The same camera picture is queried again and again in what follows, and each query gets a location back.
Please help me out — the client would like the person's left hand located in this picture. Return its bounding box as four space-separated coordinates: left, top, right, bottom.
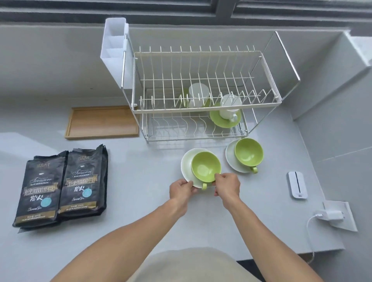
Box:
169 178 195 210

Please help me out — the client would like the person's right hand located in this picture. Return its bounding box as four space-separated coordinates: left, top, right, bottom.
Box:
214 173 241 208

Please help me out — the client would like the white saucer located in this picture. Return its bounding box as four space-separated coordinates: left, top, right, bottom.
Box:
225 139 264 174
180 148 222 189

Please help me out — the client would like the green cup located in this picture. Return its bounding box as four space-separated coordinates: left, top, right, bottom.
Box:
234 138 264 174
191 152 222 191

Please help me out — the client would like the person's right forearm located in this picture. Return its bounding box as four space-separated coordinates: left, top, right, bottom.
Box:
221 194 321 282

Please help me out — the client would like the person's left forearm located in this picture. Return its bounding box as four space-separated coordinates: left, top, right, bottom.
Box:
50 195 189 282

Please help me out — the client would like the green saucer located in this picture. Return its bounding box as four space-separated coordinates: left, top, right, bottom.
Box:
209 102 242 128
182 88 212 108

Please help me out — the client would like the person's beige shirt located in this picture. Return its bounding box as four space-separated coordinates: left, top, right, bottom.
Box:
127 247 263 282

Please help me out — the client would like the small white electronic device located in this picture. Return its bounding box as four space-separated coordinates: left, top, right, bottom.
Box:
287 171 309 200

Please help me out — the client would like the white cup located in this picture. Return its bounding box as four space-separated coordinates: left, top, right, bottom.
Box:
219 94 243 122
188 83 210 109

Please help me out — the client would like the black coffee bag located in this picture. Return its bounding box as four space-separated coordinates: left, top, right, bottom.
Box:
57 144 109 217
12 151 69 232

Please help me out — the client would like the wooden tray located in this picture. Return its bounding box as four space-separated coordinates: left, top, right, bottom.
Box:
64 106 140 140

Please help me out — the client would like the white charger plug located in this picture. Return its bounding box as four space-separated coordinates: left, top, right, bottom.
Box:
323 202 346 224

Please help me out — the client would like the white plastic cutlery holder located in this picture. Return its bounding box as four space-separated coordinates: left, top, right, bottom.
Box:
100 17 130 88

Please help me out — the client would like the white charging cable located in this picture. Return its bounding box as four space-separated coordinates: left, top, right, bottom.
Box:
306 213 325 263

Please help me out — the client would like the white wire dish rack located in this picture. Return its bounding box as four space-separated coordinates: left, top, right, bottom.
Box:
121 31 301 144

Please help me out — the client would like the white wall socket plate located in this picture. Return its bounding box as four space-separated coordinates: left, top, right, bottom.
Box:
321 200 358 232

